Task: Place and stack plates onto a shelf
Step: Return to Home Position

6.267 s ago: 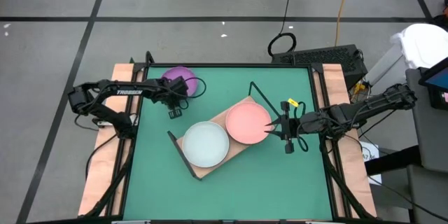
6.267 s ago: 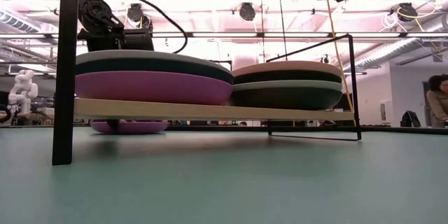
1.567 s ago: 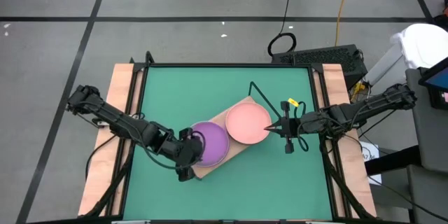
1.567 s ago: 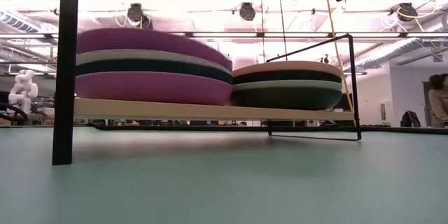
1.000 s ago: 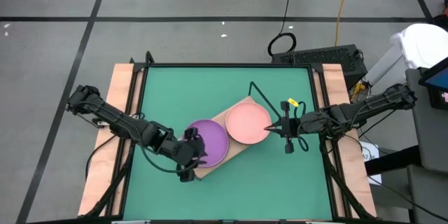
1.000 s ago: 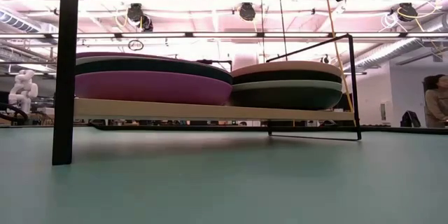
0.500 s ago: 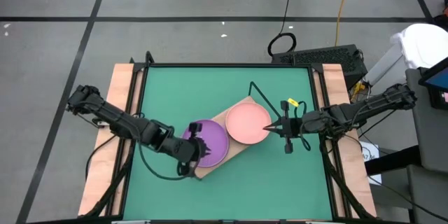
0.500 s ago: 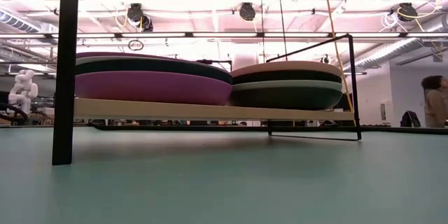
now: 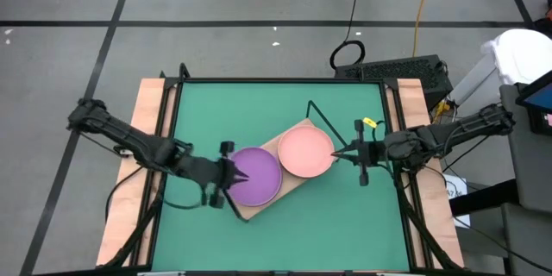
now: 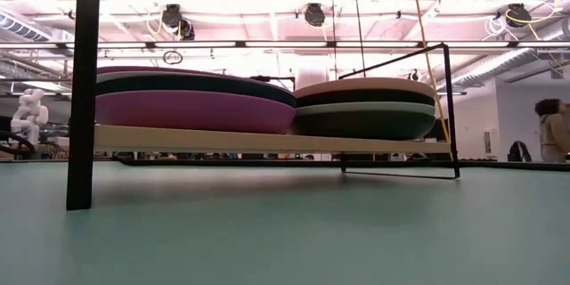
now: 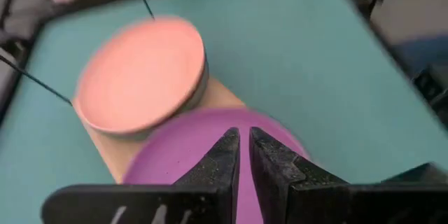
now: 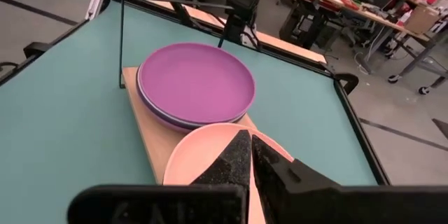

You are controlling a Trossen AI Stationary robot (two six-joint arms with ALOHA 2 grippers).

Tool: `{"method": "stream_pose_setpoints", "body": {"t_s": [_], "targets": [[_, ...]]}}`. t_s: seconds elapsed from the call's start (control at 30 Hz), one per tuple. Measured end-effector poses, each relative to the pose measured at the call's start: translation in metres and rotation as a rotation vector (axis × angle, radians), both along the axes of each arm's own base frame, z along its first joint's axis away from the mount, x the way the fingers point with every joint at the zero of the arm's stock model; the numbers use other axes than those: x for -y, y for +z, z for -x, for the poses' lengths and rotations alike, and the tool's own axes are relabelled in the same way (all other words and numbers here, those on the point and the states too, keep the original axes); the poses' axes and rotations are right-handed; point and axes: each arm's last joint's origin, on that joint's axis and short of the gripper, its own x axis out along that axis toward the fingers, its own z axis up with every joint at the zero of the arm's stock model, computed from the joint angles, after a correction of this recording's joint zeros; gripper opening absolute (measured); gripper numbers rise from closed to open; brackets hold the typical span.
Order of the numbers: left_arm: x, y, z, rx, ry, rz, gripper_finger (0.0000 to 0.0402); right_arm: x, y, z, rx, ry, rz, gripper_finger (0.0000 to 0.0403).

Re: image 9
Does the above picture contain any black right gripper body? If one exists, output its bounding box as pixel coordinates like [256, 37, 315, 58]
[354, 119, 387, 187]

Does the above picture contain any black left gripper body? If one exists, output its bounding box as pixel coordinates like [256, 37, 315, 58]
[202, 140, 235, 210]

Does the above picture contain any small purple plate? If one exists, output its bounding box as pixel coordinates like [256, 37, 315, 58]
[227, 146, 284, 208]

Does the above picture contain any pink plate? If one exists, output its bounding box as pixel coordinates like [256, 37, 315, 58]
[277, 124, 336, 179]

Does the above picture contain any green table mat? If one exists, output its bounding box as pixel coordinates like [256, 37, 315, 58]
[151, 80, 411, 273]

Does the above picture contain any black computer case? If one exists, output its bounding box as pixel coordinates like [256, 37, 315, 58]
[335, 54, 454, 111]

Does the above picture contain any white paper sheet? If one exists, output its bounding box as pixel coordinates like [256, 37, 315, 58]
[442, 173, 472, 229]

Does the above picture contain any black furniture leg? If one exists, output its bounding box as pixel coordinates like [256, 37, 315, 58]
[448, 179, 518, 217]

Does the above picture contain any grey tube-shaped object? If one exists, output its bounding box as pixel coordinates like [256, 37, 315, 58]
[449, 53, 504, 107]

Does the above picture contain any grey desk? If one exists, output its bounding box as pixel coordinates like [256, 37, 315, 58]
[499, 84, 552, 276]

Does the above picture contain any black tablet with blue screen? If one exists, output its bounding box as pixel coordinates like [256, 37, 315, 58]
[515, 70, 552, 135]

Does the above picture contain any white fabric bundle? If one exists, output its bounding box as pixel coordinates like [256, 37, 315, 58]
[481, 28, 552, 86]

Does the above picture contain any wooden shelf with black frame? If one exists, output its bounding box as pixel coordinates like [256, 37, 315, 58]
[222, 100, 348, 223]

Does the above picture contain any yellow cable connector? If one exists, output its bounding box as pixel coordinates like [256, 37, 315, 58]
[434, 99, 452, 118]

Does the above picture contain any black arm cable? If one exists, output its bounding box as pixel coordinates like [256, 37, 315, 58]
[104, 166, 146, 224]

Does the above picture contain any black looped floor cable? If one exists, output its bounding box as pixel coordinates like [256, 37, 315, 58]
[329, 0, 367, 71]

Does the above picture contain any yellow floor cable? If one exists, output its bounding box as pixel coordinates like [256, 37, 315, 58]
[412, 0, 439, 58]

